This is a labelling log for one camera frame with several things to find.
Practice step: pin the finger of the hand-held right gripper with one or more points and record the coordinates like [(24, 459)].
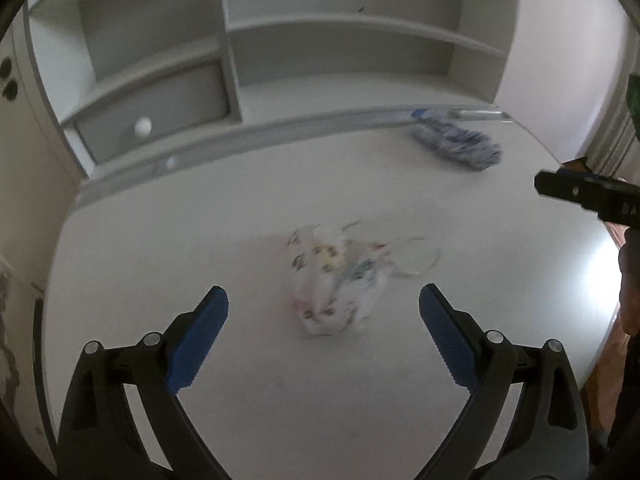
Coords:
[(575, 190)]

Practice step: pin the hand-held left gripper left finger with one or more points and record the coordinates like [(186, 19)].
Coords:
[(197, 340)]

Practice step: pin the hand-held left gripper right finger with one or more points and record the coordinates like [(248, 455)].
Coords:
[(450, 337)]

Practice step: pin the printed plastic bag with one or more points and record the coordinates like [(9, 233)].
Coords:
[(325, 285)]

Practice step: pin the person's right hand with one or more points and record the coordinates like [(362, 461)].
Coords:
[(631, 285)]

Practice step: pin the grey curtain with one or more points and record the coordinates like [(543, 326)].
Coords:
[(612, 145)]

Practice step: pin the small blue white wrapper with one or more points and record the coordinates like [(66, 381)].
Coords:
[(455, 142)]

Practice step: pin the white round drawer knob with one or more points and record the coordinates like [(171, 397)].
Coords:
[(143, 127)]

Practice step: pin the white door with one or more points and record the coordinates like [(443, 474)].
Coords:
[(30, 160)]

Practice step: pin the grey hutch drawer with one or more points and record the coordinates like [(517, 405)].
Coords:
[(175, 95)]

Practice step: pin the white desk hutch shelf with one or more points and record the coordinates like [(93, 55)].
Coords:
[(350, 10)]

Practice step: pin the black round door lock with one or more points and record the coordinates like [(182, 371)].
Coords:
[(10, 90)]

